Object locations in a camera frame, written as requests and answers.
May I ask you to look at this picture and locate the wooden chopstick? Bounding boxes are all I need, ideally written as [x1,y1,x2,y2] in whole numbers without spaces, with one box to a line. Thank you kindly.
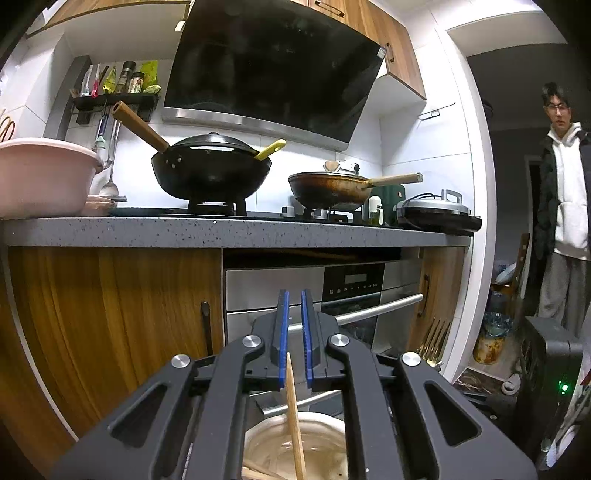
[242,465,283,480]
[286,354,307,480]

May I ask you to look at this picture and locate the gold fork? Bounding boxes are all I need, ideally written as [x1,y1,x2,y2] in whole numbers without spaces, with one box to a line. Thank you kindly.
[417,318,451,367]

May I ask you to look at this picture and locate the cream ceramic double utensil holder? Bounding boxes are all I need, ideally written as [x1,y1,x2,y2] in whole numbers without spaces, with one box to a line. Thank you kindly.
[241,411,349,480]

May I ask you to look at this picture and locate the stainless built-in oven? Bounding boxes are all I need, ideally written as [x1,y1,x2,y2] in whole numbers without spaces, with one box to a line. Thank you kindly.
[224,258,423,356]

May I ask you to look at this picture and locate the wooden chair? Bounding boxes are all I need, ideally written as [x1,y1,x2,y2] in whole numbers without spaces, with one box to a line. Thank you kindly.
[490,233,531,316]

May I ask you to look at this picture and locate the black electric griddle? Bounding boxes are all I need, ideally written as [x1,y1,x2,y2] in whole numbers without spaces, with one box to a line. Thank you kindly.
[393,189,482,237]

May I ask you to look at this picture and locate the green kettle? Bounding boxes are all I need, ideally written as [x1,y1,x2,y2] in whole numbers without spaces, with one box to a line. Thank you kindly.
[368,185,406,226]

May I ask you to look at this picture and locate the brown frying pan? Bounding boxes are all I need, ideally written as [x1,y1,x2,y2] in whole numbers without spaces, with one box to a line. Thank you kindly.
[288,172,423,212]

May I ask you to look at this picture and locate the black wok with lid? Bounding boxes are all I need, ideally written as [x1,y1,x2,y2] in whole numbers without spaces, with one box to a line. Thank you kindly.
[111,101,271,216]

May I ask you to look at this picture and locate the person in white hoodie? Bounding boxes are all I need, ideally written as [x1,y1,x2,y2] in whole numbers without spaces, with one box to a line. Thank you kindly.
[534,82,590,337]

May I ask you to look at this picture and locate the pink plastic basin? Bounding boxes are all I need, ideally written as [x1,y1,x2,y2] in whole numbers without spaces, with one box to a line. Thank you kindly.
[0,138,103,220]

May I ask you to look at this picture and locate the black spice shelf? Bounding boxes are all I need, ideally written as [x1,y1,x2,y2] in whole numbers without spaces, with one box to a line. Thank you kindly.
[64,93,159,125]

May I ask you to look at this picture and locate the black range hood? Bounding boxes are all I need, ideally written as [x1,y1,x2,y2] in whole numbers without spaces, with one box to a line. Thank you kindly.
[163,1,385,149]

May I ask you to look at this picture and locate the black cabinet handle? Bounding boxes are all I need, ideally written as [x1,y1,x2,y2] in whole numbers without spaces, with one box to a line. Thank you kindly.
[200,301,213,356]

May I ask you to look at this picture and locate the yellow spatula handle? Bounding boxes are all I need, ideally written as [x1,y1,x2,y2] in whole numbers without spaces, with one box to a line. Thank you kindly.
[254,139,287,161]

